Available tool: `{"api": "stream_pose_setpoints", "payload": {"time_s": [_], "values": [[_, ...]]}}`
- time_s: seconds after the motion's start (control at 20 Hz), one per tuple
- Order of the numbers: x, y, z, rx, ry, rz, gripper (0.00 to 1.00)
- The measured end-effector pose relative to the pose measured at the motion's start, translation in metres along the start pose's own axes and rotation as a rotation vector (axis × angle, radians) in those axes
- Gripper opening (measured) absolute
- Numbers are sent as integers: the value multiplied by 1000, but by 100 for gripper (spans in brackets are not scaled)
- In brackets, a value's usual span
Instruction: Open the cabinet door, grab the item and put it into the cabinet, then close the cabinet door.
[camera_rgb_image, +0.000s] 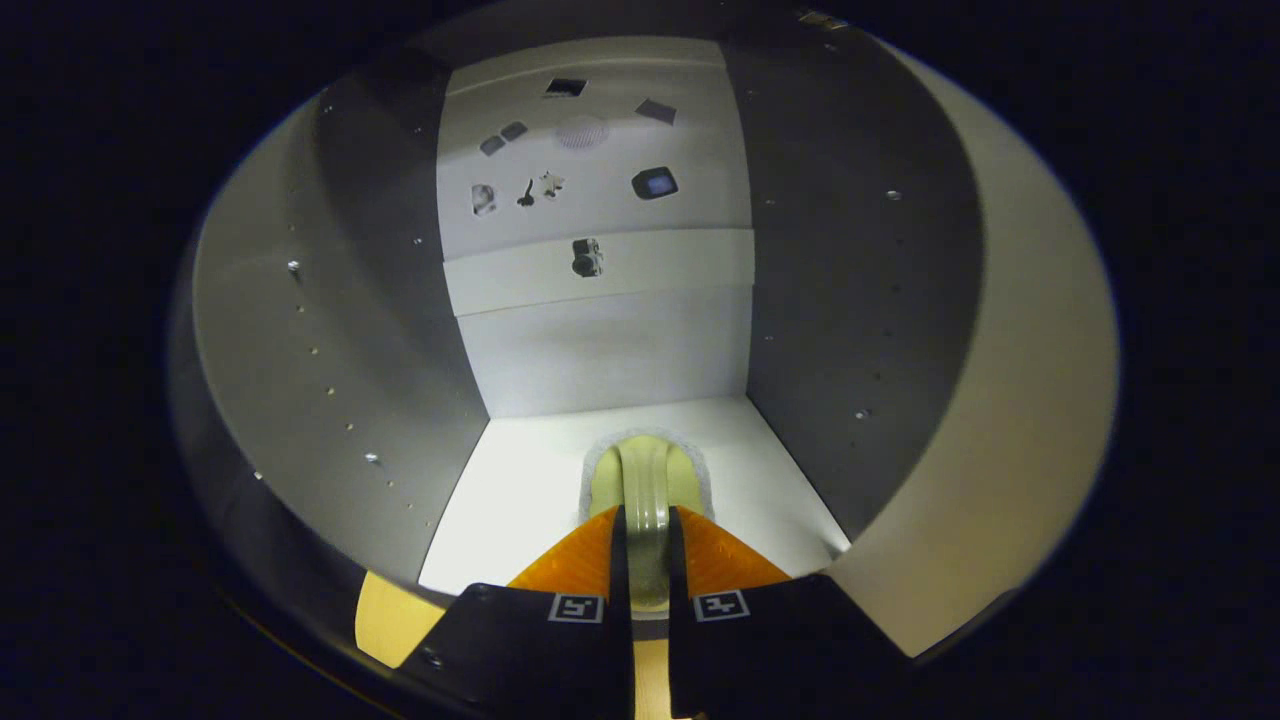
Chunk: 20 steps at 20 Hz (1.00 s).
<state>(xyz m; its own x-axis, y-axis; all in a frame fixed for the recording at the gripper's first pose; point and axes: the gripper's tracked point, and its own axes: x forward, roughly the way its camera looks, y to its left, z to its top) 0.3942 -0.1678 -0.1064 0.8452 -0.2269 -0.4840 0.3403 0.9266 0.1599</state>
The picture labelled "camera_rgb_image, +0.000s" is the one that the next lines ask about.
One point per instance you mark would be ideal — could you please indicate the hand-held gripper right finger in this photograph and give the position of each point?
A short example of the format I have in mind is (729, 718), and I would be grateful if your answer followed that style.
(770, 660)

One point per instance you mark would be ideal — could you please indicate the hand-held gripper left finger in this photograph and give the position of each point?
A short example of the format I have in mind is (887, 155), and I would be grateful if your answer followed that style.
(530, 660)

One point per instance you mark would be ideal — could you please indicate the beige ceramic cup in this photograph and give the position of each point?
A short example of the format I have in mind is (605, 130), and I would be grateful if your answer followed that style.
(647, 500)

